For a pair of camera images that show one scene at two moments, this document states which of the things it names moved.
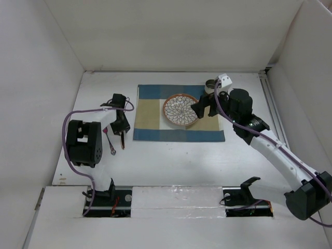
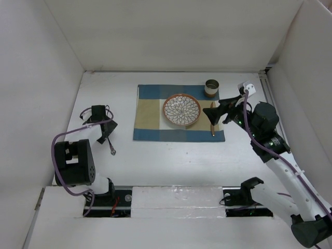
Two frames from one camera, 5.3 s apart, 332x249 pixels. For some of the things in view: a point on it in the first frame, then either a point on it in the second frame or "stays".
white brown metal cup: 209,86 stays
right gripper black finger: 207,100 -> 225,105
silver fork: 113,151 stays
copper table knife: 122,140 -> 212,126
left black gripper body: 121,125 -> 111,126
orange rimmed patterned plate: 177,110 stays
